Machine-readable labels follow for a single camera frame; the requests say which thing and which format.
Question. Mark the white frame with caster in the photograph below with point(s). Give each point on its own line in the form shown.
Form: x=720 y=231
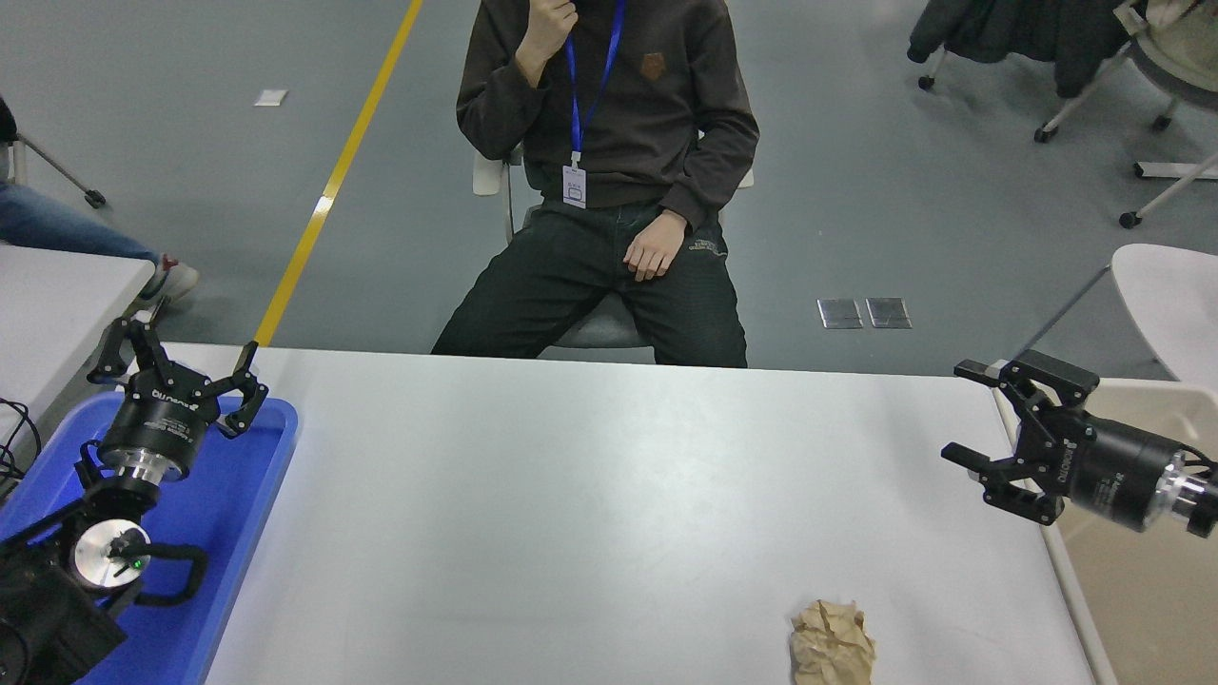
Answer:
x=1180 y=169

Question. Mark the person's right hand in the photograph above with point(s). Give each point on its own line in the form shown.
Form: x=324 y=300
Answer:
x=544 y=36

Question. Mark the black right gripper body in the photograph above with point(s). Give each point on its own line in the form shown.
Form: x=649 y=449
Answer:
x=1113 y=471

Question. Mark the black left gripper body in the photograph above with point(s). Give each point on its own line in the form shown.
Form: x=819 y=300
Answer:
x=157 y=423

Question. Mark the metal floor plate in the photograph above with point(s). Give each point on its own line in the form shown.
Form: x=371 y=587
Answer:
x=840 y=313
x=890 y=312

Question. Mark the tan paper ball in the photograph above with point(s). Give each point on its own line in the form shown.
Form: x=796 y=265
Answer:
x=833 y=647

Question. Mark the blue plastic tray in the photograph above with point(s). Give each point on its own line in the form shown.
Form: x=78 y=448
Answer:
x=228 y=533

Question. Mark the person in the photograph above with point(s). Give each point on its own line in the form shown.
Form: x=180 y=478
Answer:
x=57 y=224
x=638 y=114

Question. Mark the person's left hand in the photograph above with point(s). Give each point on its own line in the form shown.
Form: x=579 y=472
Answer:
x=655 y=247

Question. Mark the white round-edged chair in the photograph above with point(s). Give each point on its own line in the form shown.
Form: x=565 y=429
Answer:
x=1170 y=295

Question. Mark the white and grey chair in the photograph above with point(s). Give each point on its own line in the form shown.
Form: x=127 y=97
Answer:
x=487 y=176

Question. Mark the large pale bin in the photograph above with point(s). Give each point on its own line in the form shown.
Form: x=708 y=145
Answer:
x=1142 y=609

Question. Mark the white side table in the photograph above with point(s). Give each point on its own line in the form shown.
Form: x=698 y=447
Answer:
x=57 y=304

